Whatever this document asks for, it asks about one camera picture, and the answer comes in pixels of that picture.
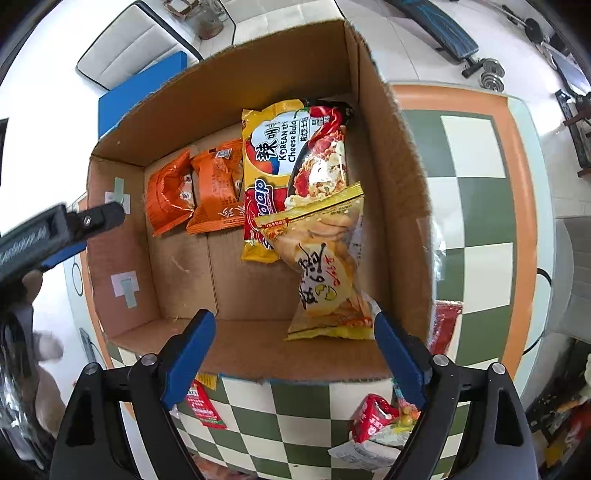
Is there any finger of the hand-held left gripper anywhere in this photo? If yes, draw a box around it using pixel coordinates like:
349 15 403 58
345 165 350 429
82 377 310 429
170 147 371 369
39 240 88 274
65 202 126 241

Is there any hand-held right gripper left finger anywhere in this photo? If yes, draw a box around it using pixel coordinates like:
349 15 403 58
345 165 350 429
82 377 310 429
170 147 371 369
48 308 218 480

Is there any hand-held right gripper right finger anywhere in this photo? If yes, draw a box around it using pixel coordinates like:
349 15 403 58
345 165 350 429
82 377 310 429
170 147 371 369
372 310 539 480

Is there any red and white snack packet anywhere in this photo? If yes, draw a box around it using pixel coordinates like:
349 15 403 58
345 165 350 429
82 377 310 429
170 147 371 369
185 379 228 430

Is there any colourful candy bag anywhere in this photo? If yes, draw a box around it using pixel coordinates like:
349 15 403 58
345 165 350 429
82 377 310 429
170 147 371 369
392 378 423 435

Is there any dark red snack packet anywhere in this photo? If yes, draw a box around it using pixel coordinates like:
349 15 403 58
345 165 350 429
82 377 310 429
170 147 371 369
427 300 463 356

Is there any small red snack packet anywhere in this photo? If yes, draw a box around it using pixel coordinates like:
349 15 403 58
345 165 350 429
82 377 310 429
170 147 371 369
350 394 402 444

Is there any brown cardboard box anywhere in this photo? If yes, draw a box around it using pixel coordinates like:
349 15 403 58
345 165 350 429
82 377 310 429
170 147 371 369
85 18 435 384

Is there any white and grey snack packet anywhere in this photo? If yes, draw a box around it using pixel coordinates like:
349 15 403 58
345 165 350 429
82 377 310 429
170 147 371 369
328 436 407 472

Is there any yellow cracker packet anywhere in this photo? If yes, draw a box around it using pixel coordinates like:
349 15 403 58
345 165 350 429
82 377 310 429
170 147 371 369
254 181 377 342

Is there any orange snack packet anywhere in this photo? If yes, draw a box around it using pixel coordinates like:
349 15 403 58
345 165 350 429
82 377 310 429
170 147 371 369
145 150 197 237
186 138 247 235

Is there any grey device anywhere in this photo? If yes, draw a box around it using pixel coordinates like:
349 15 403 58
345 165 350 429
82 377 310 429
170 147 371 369
78 328 100 370

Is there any blue seat cushion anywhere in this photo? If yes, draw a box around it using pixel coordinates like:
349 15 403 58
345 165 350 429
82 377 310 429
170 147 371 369
97 50 188 139

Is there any white padded chair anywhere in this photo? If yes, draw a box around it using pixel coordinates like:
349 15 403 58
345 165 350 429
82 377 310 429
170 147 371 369
76 0 204 90

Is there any grey chair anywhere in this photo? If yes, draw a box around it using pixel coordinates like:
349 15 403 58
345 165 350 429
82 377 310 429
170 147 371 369
551 215 591 342

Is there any yellow instant noodle packet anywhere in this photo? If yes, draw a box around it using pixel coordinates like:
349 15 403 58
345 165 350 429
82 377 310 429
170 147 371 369
240 98 356 265

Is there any glass jar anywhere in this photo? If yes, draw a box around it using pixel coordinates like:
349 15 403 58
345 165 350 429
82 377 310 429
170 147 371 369
191 0 232 40

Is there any dark wooden rack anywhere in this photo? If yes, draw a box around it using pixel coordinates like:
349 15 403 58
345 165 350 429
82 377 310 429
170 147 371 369
554 90 591 176

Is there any dark weight bench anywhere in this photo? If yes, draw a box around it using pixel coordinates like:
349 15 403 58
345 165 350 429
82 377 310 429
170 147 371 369
388 0 478 63

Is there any black barbell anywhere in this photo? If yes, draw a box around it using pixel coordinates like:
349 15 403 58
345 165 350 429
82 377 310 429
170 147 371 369
503 9 546 44

